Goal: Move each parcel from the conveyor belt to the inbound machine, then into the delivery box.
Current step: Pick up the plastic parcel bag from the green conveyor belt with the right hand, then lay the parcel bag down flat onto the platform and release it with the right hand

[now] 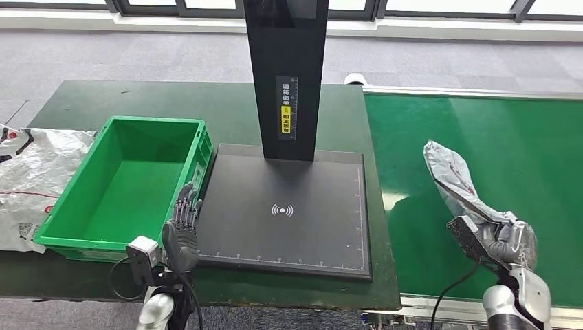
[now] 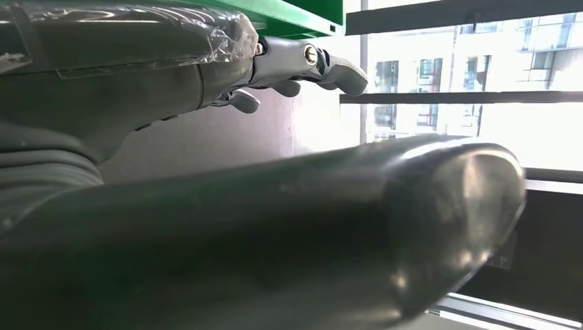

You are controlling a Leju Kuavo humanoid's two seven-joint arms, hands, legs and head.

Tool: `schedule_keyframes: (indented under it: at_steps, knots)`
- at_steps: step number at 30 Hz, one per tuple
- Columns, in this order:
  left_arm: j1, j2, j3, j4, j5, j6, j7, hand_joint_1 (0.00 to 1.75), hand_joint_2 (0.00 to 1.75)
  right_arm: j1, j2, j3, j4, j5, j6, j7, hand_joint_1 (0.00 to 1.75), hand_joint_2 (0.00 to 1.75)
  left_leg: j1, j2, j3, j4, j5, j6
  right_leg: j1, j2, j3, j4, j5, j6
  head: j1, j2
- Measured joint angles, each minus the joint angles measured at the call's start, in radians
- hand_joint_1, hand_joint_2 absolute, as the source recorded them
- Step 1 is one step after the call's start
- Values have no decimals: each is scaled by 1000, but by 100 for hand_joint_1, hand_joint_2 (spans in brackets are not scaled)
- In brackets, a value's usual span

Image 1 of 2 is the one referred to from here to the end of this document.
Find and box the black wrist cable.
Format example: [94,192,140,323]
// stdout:
[430,261,481,330]
[109,257,204,330]

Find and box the black yellow label sticker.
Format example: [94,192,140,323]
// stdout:
[275,76,299,141]

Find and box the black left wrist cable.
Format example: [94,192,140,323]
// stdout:
[109,257,204,330]

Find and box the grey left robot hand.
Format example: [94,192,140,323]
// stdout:
[161,181,204,274]

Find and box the large white printed plastic bag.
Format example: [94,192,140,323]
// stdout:
[0,124,98,254]

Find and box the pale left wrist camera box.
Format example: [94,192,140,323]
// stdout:
[125,236,162,287]

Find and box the green conveyor belt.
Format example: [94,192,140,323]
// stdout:
[364,93,583,308]

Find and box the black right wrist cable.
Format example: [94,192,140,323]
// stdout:
[430,261,481,330]

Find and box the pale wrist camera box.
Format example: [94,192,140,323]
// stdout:
[125,236,162,287]
[446,215,492,265]

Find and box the dark window frame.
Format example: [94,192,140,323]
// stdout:
[0,0,583,23]

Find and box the grey parcel bag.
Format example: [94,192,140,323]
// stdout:
[423,140,538,270]

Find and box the black scanner machine with column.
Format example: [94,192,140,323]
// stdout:
[195,0,373,281]

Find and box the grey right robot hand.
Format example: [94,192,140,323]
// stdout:
[478,221,538,274]

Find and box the green plastic crate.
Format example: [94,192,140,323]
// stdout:
[33,115,214,263]

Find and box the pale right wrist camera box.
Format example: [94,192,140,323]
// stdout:
[446,215,492,265]

